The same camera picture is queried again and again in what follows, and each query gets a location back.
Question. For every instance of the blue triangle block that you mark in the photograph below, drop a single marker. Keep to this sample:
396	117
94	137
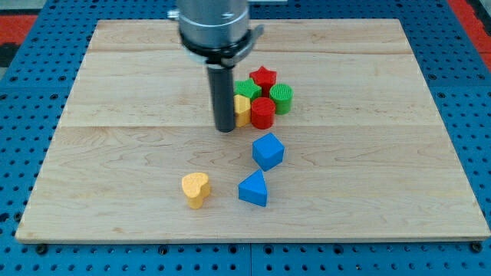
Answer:
253	189

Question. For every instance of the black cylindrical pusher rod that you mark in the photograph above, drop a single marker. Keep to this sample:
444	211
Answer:
221	90

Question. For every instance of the light wooden board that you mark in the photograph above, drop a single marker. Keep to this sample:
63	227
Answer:
367	156

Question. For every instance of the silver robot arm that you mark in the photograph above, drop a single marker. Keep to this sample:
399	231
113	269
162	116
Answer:
218	34

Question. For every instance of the yellow heart block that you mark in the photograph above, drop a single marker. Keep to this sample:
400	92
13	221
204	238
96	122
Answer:
196	188

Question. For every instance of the red cylinder block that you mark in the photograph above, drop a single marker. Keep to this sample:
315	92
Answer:
262	113

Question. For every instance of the red star block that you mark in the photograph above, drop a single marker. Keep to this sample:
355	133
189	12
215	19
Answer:
264	78

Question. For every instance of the green star block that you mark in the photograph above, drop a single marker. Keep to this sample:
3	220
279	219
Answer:
248	88

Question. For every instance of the blue cube block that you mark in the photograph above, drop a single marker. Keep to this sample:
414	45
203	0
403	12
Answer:
268	151

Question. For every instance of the yellow pentagon block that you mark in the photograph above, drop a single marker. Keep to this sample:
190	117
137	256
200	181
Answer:
242	109

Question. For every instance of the green cylinder block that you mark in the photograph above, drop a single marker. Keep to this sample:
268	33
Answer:
282	95

